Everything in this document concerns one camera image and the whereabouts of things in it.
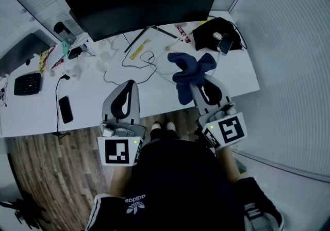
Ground tangled thin black wires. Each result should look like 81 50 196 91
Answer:
0 76 9 108

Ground red packet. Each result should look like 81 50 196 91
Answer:
175 25 192 43

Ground black cable by pouch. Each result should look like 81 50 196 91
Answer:
226 20 249 51

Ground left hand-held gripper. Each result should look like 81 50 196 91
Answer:
97 79 147 167

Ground person's black striped shirt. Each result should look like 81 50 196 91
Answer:
85 136 285 231

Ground thin black cable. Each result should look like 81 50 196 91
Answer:
103 32 158 85

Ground black charger block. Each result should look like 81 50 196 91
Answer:
67 46 84 60

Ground thick black charging cable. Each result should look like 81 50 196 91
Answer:
53 73 71 139

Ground black water bottle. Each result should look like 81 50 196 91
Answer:
53 21 78 45

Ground clear plastic wrapping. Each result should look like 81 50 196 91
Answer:
84 38 122 71

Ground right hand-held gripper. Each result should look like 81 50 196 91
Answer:
189 74 249 151

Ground black smartphone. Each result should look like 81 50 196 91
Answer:
58 95 74 125

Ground person's left forearm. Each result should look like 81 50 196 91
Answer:
109 164 135 197

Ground smartphone with silver edge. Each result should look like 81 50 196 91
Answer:
217 32 234 56

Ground black keyboard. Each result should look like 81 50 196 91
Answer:
13 72 42 96

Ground black monitor stand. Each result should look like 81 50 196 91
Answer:
124 25 179 54

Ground yellow snack packet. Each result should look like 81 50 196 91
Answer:
38 45 56 72

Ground black fabric pouch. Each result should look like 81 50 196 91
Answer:
191 16 244 52

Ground white paper box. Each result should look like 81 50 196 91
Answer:
47 43 68 71

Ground black chair base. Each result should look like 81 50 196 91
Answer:
0 193 47 229

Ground person's right forearm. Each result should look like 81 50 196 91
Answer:
214 144 244 185

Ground grey laptop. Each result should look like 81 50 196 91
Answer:
0 32 56 76

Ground dark blue cloth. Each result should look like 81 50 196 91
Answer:
167 52 218 106

